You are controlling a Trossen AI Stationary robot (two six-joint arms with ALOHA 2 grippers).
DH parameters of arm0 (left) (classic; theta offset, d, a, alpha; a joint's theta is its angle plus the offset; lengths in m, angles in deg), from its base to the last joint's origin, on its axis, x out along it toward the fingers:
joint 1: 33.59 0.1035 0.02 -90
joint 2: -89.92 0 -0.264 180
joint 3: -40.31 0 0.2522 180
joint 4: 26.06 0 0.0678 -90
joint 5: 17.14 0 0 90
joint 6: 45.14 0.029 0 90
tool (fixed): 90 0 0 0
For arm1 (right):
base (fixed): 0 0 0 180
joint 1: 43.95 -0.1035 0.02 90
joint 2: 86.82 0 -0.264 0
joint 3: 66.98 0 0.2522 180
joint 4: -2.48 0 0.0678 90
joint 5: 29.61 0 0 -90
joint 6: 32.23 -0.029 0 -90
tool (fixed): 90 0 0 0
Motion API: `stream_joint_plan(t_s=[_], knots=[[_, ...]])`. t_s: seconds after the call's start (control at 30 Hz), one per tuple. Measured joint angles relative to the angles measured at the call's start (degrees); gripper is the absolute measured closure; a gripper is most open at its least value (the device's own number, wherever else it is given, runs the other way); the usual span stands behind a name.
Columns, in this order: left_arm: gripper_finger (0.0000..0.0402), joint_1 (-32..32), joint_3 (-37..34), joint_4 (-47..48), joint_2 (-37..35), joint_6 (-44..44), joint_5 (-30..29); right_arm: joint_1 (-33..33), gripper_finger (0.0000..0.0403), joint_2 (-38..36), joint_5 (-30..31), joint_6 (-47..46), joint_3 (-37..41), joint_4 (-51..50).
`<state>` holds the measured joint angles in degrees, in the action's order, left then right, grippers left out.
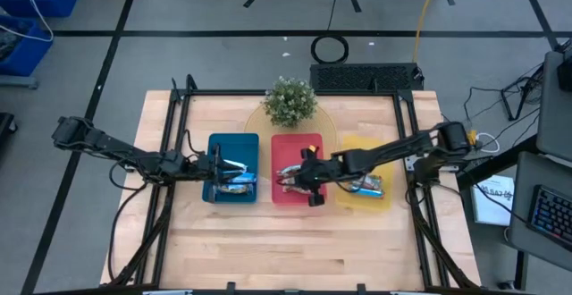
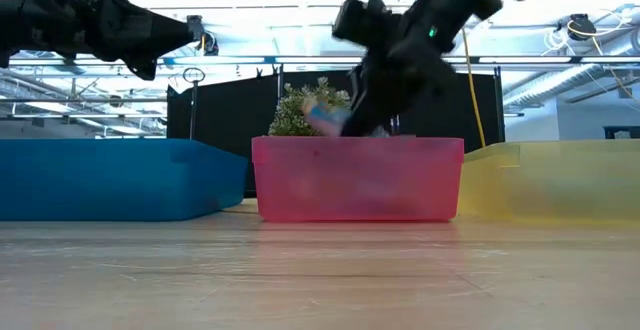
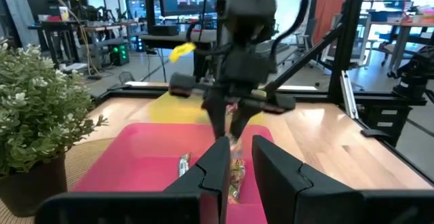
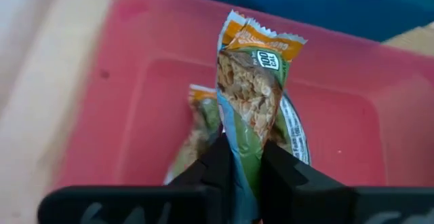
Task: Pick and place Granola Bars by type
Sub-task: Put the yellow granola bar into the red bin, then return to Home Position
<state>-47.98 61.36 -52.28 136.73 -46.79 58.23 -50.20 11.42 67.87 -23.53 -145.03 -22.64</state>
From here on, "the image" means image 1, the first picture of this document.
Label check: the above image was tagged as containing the white booklet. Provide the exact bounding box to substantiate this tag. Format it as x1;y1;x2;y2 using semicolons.
471;174;516;227

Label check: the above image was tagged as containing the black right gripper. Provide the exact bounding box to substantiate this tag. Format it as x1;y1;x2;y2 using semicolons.
288;145;334;207

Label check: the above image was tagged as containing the black backlit keyboard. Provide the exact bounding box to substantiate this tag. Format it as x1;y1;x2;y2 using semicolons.
528;185;572;248

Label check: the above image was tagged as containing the blue plastic bin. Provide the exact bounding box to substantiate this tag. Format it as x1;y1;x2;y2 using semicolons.
201;132;260;205

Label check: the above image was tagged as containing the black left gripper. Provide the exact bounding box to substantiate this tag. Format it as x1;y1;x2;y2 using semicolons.
196;145;237;203

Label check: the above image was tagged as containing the bright blue wrapper granola bar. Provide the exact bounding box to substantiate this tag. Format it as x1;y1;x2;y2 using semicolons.
347;186;386;198

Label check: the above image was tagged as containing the pink-red plastic bin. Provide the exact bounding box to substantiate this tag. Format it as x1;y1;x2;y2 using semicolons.
271;132;328;206

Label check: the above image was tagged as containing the black metal stand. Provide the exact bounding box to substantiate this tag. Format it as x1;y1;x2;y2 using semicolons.
500;69;544;122

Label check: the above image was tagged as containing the black aluminium rig frame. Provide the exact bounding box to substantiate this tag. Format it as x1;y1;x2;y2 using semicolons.
100;73;482;295

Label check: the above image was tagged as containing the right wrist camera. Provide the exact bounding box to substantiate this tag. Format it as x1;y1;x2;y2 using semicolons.
307;163;332;184

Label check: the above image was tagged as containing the black perforated case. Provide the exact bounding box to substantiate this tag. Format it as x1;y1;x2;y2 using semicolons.
309;62;425;92

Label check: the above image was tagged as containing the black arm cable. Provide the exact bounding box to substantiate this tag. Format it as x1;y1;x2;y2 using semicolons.
106;154;151;283

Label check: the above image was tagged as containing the round woven placemat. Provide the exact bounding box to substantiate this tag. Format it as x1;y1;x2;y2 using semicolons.
243;102;339;182

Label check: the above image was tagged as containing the white cable loop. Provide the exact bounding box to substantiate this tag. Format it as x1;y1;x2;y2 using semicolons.
475;131;501;154

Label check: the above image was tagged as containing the coiled black cable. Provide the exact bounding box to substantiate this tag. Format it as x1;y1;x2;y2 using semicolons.
310;34;350;65

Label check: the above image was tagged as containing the yellow hanging cable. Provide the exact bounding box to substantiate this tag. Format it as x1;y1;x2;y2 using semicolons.
411;0;442;63

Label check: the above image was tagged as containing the small green potted plant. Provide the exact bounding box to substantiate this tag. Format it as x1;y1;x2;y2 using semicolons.
262;75;319;129

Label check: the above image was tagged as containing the yellow plastic bin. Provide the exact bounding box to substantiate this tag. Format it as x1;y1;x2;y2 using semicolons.
334;134;395;212

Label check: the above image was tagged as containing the grey desk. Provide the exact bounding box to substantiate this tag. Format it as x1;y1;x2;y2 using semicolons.
508;150;572;273
535;51;572;162

